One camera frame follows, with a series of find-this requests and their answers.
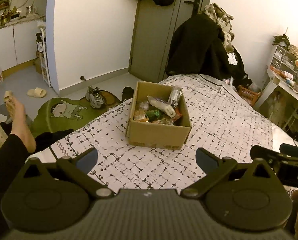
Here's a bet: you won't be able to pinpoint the white patterned bed sheet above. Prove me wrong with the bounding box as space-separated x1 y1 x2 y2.
36 74 295 191

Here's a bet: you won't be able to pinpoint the green cartoon floor mat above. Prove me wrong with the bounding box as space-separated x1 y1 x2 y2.
32 96 120 137

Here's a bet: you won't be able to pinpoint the bare foot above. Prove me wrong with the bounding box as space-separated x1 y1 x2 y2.
5 96 36 154

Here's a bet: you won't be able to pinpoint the grey sneaker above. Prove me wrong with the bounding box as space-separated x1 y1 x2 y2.
85 86 106 109

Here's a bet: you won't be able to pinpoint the snack bags in box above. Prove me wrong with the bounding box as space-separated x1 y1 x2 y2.
133 86 183 125

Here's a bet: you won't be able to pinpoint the brown cardboard box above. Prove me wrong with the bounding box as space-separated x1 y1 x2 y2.
126 81 192 150

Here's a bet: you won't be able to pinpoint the orange plastic basket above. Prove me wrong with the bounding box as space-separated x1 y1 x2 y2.
238 85 261 107

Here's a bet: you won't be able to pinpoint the white desk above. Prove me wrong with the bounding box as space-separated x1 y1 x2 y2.
253 65 298 136

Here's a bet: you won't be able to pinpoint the yellow slipper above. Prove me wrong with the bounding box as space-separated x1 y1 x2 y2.
3 90 13 103
27 87 47 98

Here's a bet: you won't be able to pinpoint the desk drawer organizer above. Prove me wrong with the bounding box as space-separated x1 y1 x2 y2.
268 45 298 74

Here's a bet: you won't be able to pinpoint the black coat on chair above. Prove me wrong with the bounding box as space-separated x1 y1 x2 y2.
165 14 252 88

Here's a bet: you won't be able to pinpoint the dark spray bottle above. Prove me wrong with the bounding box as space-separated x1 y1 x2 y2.
36 33 43 53

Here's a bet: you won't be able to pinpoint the white kitchen cabinet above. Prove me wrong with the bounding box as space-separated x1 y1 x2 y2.
0 15 43 71

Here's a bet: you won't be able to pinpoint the patterned beige garment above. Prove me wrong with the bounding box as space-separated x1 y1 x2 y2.
203 3 235 53

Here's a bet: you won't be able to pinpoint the grey door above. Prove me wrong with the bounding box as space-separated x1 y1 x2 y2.
128 0 210 82

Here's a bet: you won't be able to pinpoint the black door handle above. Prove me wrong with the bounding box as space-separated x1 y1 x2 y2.
184 0 201 17

